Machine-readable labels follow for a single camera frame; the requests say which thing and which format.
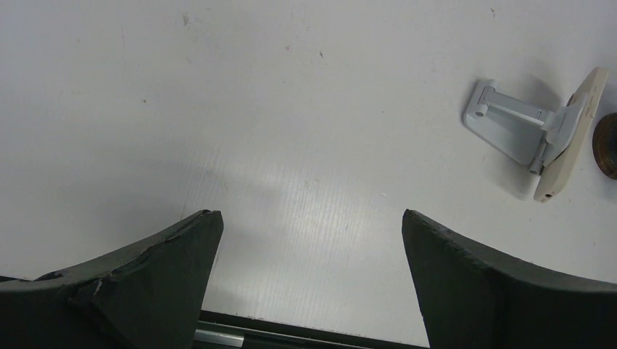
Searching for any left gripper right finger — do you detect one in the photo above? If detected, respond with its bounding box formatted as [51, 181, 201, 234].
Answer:
[402, 210, 616, 348]

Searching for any white folding phone stand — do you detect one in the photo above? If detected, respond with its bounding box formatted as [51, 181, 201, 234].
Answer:
[463, 79, 568, 175]

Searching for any wooden round-base phone stand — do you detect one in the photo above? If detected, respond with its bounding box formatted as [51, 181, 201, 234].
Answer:
[592, 113, 616, 180]

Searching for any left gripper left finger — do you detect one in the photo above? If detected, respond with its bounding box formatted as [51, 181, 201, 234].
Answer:
[1, 210, 223, 348]

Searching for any cream phone black screen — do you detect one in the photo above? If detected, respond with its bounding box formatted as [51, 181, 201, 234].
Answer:
[533, 67, 610, 203]

